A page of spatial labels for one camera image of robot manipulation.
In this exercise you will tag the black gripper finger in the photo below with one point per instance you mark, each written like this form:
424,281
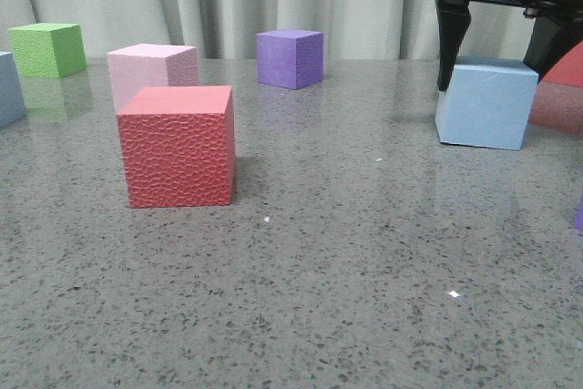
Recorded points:
453,17
552,37

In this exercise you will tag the light blue foam cube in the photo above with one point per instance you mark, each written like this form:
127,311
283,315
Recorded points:
487,103

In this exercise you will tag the red foam cube right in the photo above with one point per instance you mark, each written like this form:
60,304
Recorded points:
558,101

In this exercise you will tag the purple foam cube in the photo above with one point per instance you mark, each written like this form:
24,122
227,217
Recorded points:
290,58

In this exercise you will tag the purple cube at edge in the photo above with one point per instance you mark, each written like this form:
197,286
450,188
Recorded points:
578,220

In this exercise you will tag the red textured foam cube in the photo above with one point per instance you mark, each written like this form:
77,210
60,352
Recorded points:
178,146

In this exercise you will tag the pink foam cube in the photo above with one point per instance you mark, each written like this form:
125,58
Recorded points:
150,65

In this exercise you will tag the green foam cube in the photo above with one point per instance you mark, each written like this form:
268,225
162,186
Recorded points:
48,50

